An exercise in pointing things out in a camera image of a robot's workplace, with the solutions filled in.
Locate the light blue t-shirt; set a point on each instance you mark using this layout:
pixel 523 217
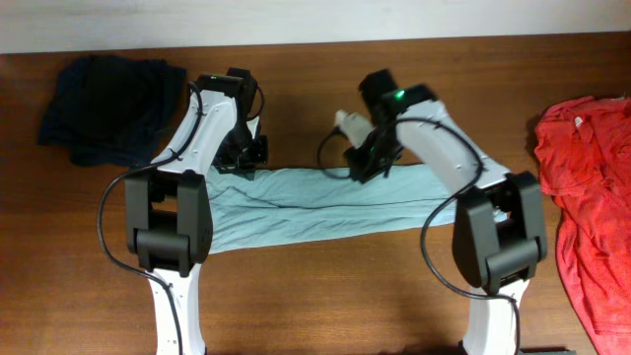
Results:
pixel 292 206

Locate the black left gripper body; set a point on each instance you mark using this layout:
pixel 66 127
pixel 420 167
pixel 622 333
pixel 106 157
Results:
pixel 241 152

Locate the red t-shirt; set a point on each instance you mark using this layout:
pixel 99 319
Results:
pixel 583 150

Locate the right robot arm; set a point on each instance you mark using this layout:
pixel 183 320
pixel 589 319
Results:
pixel 499 233

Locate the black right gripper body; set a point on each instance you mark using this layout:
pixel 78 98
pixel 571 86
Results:
pixel 373 156

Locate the folded dark navy garment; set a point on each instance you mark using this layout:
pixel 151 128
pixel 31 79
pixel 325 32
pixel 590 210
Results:
pixel 109 109

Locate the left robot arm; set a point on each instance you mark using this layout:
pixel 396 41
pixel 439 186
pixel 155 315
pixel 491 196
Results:
pixel 168 215

